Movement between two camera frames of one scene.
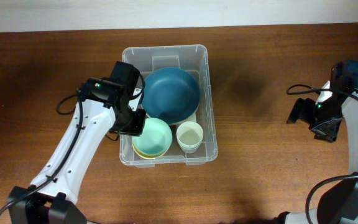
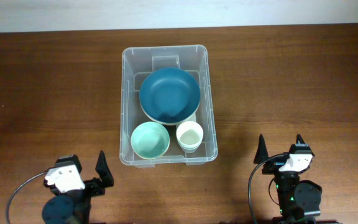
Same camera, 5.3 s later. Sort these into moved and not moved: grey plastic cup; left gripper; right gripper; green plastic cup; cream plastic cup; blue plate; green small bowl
Moved: green small bowl; left gripper; right gripper
Not moved: green plastic cup; blue plate; cream plastic cup; grey plastic cup
